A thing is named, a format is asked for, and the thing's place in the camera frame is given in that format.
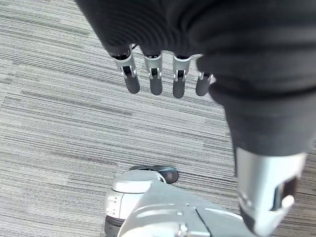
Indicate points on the dark robot foot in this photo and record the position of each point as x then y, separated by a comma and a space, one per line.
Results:
163, 172

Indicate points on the silver robot leg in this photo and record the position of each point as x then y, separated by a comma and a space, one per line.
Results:
160, 209

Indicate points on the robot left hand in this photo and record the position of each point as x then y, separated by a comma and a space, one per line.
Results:
222, 49

